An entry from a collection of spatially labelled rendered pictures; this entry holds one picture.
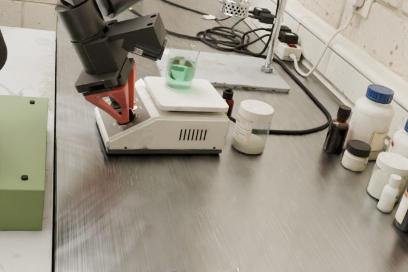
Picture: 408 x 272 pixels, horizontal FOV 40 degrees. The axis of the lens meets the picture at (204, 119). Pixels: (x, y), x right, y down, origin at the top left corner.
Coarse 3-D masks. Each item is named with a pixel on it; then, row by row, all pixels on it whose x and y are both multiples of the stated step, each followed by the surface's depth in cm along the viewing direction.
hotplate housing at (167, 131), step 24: (144, 96) 95; (96, 120) 97; (168, 120) 88; (192, 120) 90; (216, 120) 92; (120, 144) 88; (144, 144) 89; (168, 144) 91; (192, 144) 92; (216, 144) 94
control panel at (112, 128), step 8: (136, 96) 95; (136, 104) 93; (104, 112) 94; (136, 112) 91; (144, 112) 90; (104, 120) 92; (112, 120) 91; (136, 120) 89; (144, 120) 88; (112, 128) 89; (120, 128) 88; (128, 128) 88
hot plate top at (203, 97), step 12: (156, 84) 95; (204, 84) 99; (156, 96) 90; (168, 96) 91; (180, 96) 92; (192, 96) 93; (204, 96) 94; (216, 96) 95; (168, 108) 88; (180, 108) 89; (192, 108) 89; (204, 108) 90; (216, 108) 91
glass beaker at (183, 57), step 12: (180, 48) 95; (192, 48) 95; (168, 60) 93; (180, 60) 91; (192, 60) 92; (168, 72) 93; (180, 72) 92; (192, 72) 93; (168, 84) 94; (180, 84) 93; (192, 84) 95
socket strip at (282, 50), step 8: (248, 24) 175; (256, 24) 168; (264, 24) 165; (272, 24) 166; (256, 32) 168; (264, 32) 162; (264, 40) 161; (280, 48) 150; (288, 48) 148; (296, 48) 149; (280, 56) 149; (288, 56) 149; (296, 56) 150
